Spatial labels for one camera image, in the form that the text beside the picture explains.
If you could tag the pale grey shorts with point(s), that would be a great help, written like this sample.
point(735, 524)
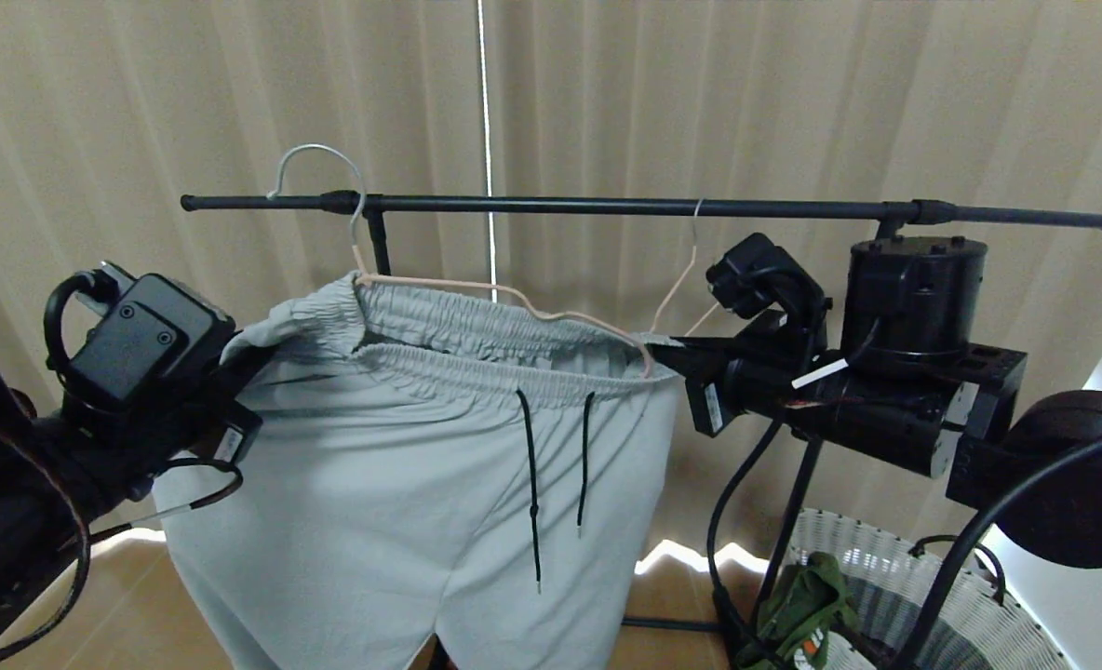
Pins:
point(374, 502)

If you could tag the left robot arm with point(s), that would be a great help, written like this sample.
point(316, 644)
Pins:
point(2, 502)

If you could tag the green printed garment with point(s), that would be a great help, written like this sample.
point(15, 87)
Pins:
point(802, 596)

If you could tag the white laundry basket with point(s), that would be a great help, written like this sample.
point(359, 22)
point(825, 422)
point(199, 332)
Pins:
point(886, 549)

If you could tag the black clothes rack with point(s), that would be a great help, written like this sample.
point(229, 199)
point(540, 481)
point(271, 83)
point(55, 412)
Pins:
point(560, 205)

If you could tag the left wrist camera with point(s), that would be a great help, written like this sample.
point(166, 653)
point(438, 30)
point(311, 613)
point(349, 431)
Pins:
point(141, 335)

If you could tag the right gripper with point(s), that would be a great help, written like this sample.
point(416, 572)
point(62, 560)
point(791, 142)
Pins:
point(756, 391)

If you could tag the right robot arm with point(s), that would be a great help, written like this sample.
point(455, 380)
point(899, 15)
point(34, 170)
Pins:
point(914, 288)

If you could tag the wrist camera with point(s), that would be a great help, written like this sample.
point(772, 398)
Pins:
point(756, 274)
point(141, 335)

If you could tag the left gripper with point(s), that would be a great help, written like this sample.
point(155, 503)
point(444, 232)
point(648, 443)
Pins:
point(207, 433)

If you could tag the beige curtain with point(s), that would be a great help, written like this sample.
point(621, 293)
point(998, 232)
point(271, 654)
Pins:
point(700, 93)

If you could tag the pink clothes hanger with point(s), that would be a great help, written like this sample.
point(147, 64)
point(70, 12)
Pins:
point(672, 288)
point(439, 282)

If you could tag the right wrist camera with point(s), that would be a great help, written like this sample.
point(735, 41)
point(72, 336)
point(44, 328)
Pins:
point(756, 274)

